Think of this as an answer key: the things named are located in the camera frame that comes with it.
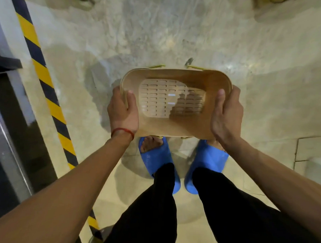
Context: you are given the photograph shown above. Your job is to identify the person's left forearm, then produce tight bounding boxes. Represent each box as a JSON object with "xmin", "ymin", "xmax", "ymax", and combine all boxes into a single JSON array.
[{"xmin": 0, "ymin": 129, "xmax": 134, "ymax": 243}]

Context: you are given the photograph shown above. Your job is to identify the blue slipper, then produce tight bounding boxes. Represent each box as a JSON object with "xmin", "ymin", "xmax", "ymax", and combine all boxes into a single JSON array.
[
  {"xmin": 136, "ymin": 136, "xmax": 183, "ymax": 195},
  {"xmin": 184, "ymin": 138, "xmax": 230, "ymax": 196}
]

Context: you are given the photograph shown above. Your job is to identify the person's left hand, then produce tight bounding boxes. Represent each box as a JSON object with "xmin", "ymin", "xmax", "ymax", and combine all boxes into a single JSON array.
[{"xmin": 106, "ymin": 86, "xmax": 141, "ymax": 140}]

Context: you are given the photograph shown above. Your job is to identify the person's right hand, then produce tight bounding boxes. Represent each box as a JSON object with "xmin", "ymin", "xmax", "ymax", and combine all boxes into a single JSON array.
[{"xmin": 209, "ymin": 84, "xmax": 245, "ymax": 149}]

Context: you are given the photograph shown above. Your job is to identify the tan plastic basket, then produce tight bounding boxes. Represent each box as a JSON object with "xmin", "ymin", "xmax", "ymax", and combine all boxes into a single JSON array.
[{"xmin": 118, "ymin": 63, "xmax": 234, "ymax": 141}]

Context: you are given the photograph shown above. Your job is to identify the black metal shelf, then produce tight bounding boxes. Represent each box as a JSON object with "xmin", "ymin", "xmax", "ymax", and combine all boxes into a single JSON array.
[{"xmin": 0, "ymin": 12, "xmax": 91, "ymax": 243}]

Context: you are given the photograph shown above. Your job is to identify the person's right forearm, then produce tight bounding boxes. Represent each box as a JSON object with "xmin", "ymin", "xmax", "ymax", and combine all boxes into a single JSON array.
[{"xmin": 219, "ymin": 138, "xmax": 321, "ymax": 243}]

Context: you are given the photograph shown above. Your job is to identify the black trousers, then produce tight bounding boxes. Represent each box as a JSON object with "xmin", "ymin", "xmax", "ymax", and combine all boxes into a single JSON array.
[{"xmin": 102, "ymin": 161, "xmax": 321, "ymax": 243}]

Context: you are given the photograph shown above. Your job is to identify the red string bracelet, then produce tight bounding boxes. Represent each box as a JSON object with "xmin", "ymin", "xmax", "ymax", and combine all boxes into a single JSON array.
[{"xmin": 110, "ymin": 127, "xmax": 135, "ymax": 141}]

